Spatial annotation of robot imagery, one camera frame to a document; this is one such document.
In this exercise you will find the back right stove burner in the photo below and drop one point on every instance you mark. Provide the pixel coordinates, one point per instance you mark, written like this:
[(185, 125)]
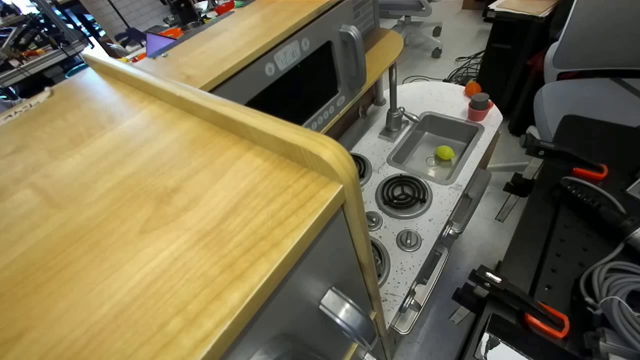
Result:
[(363, 169)]

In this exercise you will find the stove burner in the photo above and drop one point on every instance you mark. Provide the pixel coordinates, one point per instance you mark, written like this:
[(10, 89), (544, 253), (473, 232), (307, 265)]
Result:
[(403, 196), (363, 169), (380, 261)]

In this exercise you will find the small grey stove knob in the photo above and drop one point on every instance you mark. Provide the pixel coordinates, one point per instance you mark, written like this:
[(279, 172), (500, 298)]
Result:
[(374, 221)]

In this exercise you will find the front right stove burner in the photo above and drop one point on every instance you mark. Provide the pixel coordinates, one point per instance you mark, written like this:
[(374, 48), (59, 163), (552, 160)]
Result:
[(403, 196)]

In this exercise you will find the front left stove burner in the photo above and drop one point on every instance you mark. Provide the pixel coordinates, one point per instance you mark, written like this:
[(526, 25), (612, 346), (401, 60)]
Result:
[(380, 261)]

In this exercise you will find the grey toy faucet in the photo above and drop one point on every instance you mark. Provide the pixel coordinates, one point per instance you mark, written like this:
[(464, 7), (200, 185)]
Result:
[(397, 114)]

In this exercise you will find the grey toy sink basin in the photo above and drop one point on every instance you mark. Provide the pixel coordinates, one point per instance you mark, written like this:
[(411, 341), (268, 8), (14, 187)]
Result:
[(414, 153)]

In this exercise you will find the grey toy microwave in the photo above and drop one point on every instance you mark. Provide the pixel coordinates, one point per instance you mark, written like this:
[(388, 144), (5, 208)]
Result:
[(315, 73)]

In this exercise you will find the yellow toy lemon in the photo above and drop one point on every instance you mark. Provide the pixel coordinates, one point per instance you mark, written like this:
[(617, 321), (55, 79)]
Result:
[(444, 153)]

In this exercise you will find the red toy cup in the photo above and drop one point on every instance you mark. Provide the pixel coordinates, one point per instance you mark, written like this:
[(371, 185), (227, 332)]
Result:
[(477, 114)]

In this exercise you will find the wooden toy kitchen cabinet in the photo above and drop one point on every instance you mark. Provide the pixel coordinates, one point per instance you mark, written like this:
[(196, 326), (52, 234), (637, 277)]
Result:
[(143, 219)]

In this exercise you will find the black orange clamp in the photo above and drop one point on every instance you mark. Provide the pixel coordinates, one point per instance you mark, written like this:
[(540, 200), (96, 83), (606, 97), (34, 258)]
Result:
[(580, 166), (487, 286)]

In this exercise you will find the grey office chair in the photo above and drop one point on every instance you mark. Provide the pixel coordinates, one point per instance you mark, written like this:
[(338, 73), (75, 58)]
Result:
[(593, 69)]

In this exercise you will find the grey oven door handle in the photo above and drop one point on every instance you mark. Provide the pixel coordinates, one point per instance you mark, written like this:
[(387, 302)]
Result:
[(467, 205)]

